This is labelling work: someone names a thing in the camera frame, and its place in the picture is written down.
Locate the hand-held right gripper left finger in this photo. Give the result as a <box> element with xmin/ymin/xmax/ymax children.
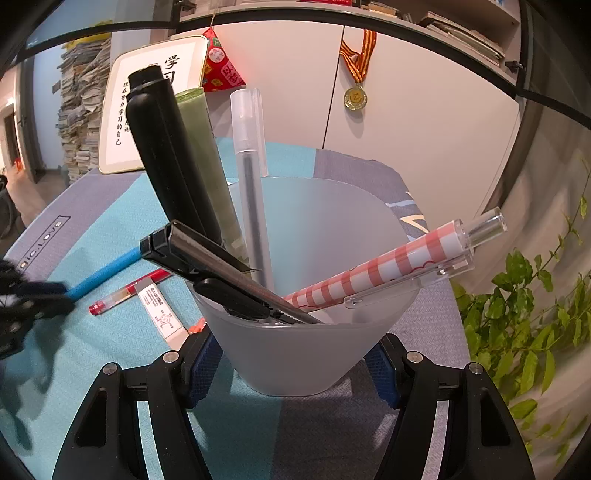
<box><xmin>52</xmin><ymin>331</ymin><xmax>222</xmax><ymax>480</ymax></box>

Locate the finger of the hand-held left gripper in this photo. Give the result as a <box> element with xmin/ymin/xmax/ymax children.
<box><xmin>21</xmin><ymin>281</ymin><xmax>75</xmax><ymax>319</ymax></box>

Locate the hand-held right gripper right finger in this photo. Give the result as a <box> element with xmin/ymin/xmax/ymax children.
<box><xmin>364</xmin><ymin>332</ymin><xmax>536</xmax><ymax>480</ymax></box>

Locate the blue pen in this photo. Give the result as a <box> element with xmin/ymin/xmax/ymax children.
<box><xmin>65</xmin><ymin>247</ymin><xmax>144</xmax><ymax>301</ymax></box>

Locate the translucent frosted plastic cup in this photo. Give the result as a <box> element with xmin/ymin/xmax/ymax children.
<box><xmin>187</xmin><ymin>178</ymin><xmax>414</xmax><ymax>397</ymax></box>

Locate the red checked pen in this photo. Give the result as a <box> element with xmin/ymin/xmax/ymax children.
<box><xmin>283</xmin><ymin>207</ymin><xmax>507</xmax><ymax>311</ymax></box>

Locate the black utility knife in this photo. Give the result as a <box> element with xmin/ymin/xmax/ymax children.
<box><xmin>140</xmin><ymin>220</ymin><xmax>324</xmax><ymax>326</ymax></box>

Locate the black marker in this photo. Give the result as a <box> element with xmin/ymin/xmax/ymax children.
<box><xmin>127</xmin><ymin>67</ymin><xmax>225</xmax><ymax>247</ymax></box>

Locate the green pen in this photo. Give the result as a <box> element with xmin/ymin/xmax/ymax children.
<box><xmin>174</xmin><ymin>88</ymin><xmax>245</xmax><ymax>266</ymax></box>

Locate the frosted translucent pen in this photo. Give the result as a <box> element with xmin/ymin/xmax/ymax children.
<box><xmin>230</xmin><ymin>89</ymin><xmax>274</xmax><ymax>289</ymax></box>

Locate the white labelled eraser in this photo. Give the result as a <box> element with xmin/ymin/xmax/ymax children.
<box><xmin>137</xmin><ymin>283</ymin><xmax>191</xmax><ymax>350</ymax></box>

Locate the blue grey patterned tablecloth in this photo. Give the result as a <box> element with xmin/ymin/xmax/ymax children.
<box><xmin>0</xmin><ymin>136</ymin><xmax>476</xmax><ymax>480</ymax></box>

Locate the grey office chair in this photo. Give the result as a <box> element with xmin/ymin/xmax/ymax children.
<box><xmin>0</xmin><ymin>173</ymin><xmax>26</xmax><ymax>236</ymax></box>

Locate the green leafy plant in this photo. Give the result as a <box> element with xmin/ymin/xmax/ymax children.
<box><xmin>455</xmin><ymin>194</ymin><xmax>591</xmax><ymax>467</ymax></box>

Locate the tall pile of newspapers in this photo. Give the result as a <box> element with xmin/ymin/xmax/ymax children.
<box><xmin>55</xmin><ymin>39</ymin><xmax>112</xmax><ymax>183</ymax></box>

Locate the white cabinet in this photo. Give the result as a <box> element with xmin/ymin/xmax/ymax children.
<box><xmin>168</xmin><ymin>0</ymin><xmax>525</xmax><ymax>217</ymax></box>

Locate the framed calligraphy sign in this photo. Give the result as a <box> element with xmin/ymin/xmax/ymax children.
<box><xmin>98</xmin><ymin>34</ymin><xmax>208</xmax><ymax>175</ymax></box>

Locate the gold medal with striped ribbon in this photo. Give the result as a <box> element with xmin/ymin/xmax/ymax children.
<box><xmin>339</xmin><ymin>30</ymin><xmax>377</xmax><ymax>112</ymax></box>

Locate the red pyramid hanging ornament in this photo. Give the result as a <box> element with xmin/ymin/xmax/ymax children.
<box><xmin>202</xmin><ymin>27</ymin><xmax>247</xmax><ymax>93</ymax></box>

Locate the stack of books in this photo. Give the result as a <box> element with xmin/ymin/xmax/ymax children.
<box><xmin>360</xmin><ymin>0</ymin><xmax>402</xmax><ymax>19</ymax></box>
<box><xmin>418</xmin><ymin>11</ymin><xmax>506</xmax><ymax>68</ymax></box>

